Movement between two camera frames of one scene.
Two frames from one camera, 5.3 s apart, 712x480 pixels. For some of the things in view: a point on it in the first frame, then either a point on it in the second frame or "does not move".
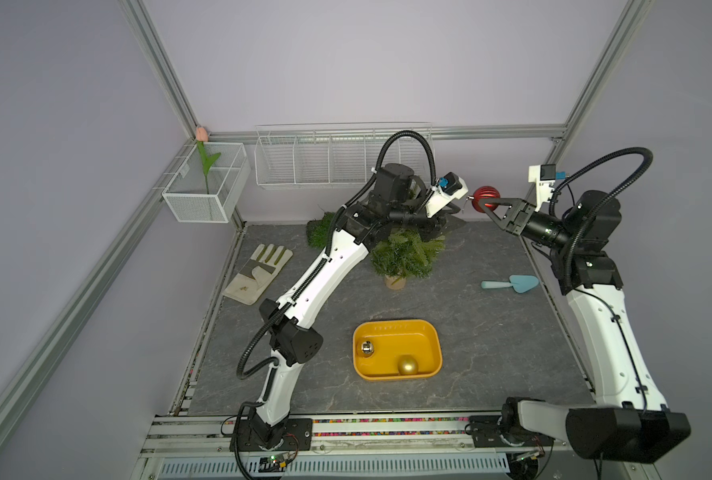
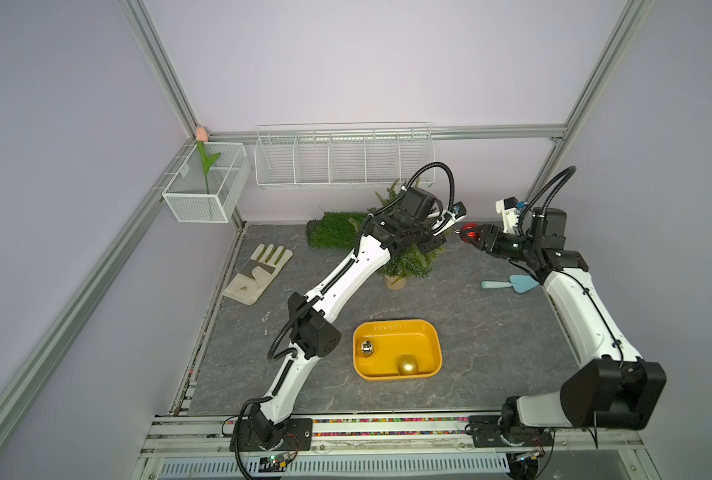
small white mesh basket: x=208 y=182 does not move
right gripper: x=513 y=225 -> x=487 y=236
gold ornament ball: x=408 y=365 does not move
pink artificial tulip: x=202 y=136 does not move
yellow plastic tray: x=418 y=338 does not move
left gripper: x=438 y=225 -> x=435 y=244
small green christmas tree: x=402 y=255 does not move
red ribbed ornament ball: x=483 y=193 -> x=468 y=232
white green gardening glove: x=264 y=262 does not move
